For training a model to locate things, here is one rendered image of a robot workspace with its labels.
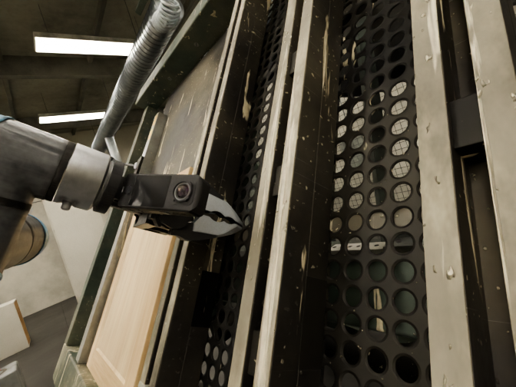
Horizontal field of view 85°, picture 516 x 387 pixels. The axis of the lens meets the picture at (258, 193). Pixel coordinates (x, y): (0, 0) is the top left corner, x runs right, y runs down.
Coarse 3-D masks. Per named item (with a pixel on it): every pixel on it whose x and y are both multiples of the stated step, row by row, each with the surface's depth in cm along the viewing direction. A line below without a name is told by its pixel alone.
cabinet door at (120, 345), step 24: (192, 168) 74; (144, 240) 84; (168, 240) 68; (120, 264) 95; (144, 264) 77; (168, 264) 65; (120, 288) 87; (144, 288) 71; (120, 312) 80; (144, 312) 65; (96, 336) 89; (120, 336) 73; (144, 336) 60; (96, 360) 81; (120, 360) 68; (144, 360) 59; (120, 384) 62
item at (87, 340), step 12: (156, 120) 119; (156, 132) 118; (156, 144) 117; (144, 156) 113; (144, 168) 112; (132, 216) 106; (120, 228) 104; (120, 240) 102; (120, 252) 101; (108, 264) 99; (108, 276) 97; (108, 288) 97; (96, 300) 96; (96, 312) 93; (96, 324) 93; (84, 336) 92; (84, 348) 90; (84, 360) 89
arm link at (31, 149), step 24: (0, 120) 28; (0, 144) 28; (24, 144) 29; (48, 144) 30; (72, 144) 33; (0, 168) 28; (24, 168) 29; (48, 168) 30; (0, 192) 28; (24, 192) 30; (48, 192) 31
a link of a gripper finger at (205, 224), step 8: (200, 224) 41; (208, 224) 42; (216, 224) 43; (224, 224) 43; (232, 224) 44; (200, 232) 41; (208, 232) 41; (216, 232) 42; (224, 232) 43; (232, 232) 45
